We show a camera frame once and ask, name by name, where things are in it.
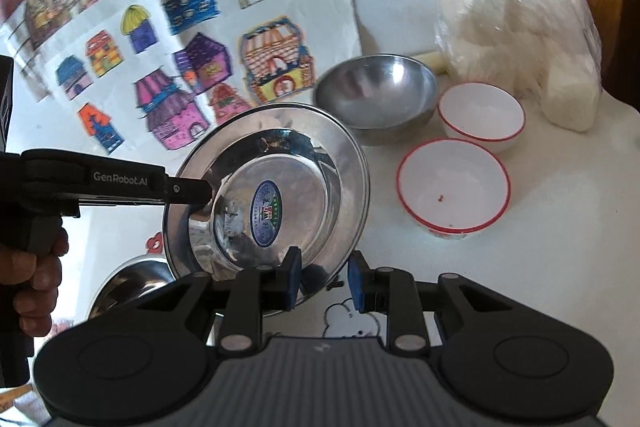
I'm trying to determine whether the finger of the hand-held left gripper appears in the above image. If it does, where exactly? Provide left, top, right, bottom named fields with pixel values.
left=161, top=177, right=214, bottom=208

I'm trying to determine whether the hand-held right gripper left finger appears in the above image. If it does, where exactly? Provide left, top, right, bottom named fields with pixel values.
left=132, top=246, right=304, bottom=353

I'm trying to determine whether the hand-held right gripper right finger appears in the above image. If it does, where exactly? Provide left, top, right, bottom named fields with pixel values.
left=347, top=251, right=506, bottom=353

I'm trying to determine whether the steel plate with oval sticker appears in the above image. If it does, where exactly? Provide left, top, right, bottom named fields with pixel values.
left=162, top=103, right=372, bottom=304

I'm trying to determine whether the plain steel plate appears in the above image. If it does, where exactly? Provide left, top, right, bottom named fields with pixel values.
left=87, top=256, right=177, bottom=324

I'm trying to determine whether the white bowl red rim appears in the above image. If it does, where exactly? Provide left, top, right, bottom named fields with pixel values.
left=438, top=81, right=526, bottom=154
left=396, top=139, right=512, bottom=239

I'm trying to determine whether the steel bowl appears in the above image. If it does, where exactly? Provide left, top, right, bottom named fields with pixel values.
left=313, top=53, right=439, bottom=146

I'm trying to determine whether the person's left hand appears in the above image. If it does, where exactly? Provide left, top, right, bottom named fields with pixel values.
left=0, top=226, right=70, bottom=339

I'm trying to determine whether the house drawing sheet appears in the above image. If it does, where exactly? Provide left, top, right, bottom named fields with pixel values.
left=9, top=0, right=367, bottom=154

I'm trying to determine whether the white cartoon printed cloth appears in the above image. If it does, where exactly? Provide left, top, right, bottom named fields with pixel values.
left=55, top=49, right=640, bottom=358

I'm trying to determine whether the clear bag of white lumps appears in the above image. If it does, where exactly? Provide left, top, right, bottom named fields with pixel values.
left=434, top=0, right=602, bottom=134

